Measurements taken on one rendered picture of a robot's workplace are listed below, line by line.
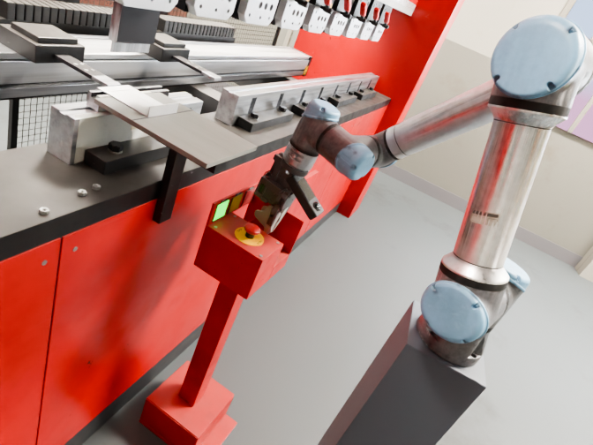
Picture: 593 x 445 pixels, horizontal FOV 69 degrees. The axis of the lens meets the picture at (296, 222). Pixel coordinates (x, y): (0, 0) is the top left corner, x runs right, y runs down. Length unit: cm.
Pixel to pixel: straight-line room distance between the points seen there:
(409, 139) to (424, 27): 196
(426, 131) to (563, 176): 357
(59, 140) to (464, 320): 79
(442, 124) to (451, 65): 328
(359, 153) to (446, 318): 36
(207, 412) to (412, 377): 71
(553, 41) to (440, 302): 43
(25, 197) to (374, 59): 243
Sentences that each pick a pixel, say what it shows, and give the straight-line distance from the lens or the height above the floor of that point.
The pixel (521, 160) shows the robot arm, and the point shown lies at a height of 121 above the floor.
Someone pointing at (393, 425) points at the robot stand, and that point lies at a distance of 113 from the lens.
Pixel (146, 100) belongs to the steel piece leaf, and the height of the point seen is 100.
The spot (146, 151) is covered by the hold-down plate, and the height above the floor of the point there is 90.
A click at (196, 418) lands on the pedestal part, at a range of 147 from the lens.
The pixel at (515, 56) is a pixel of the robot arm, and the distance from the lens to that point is 74.
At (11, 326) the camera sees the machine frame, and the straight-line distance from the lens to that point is 88.
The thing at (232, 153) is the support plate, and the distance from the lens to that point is 85.
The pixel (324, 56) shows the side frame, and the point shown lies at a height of 93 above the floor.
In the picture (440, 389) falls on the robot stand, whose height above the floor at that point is 71.
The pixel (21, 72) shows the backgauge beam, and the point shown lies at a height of 94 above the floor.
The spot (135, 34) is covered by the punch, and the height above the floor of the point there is 112.
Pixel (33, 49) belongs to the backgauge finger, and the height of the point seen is 101.
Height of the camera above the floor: 133
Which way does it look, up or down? 28 degrees down
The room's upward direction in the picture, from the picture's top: 24 degrees clockwise
